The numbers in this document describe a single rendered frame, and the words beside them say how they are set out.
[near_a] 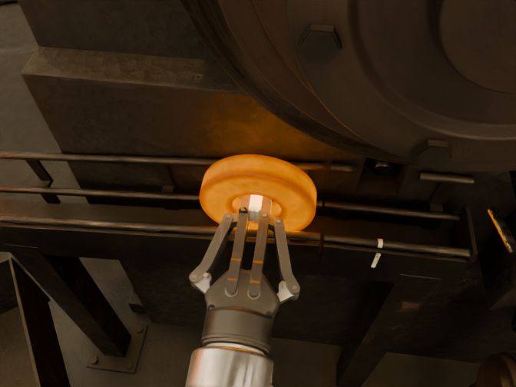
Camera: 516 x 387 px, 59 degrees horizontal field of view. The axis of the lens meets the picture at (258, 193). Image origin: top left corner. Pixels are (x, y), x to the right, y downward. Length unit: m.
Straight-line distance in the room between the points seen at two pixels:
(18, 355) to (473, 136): 0.63
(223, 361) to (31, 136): 1.55
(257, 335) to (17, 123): 1.62
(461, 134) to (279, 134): 0.31
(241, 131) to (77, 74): 0.22
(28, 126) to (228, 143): 1.39
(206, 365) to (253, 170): 0.22
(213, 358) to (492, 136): 0.31
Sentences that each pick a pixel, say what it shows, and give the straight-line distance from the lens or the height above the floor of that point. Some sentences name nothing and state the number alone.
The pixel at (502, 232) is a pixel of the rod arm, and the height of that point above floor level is 0.87.
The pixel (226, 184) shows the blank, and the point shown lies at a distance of 0.56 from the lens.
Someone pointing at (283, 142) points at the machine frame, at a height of 0.79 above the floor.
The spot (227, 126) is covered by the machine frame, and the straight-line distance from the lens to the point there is 0.60.
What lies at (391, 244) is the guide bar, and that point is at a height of 0.71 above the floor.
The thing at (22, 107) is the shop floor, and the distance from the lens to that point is 2.04.
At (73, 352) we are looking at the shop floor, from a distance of 1.39.
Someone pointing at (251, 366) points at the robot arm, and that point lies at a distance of 0.46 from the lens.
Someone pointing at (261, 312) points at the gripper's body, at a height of 0.77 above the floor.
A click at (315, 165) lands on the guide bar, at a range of 0.62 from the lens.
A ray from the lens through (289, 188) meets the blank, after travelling 0.54.
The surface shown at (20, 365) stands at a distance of 0.73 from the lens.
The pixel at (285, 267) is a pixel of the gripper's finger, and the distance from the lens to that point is 0.53.
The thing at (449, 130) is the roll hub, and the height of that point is 1.01.
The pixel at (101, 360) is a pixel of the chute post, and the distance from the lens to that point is 1.35.
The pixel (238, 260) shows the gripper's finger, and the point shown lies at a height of 0.78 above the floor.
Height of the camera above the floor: 1.24
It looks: 54 degrees down
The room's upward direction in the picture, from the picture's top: straight up
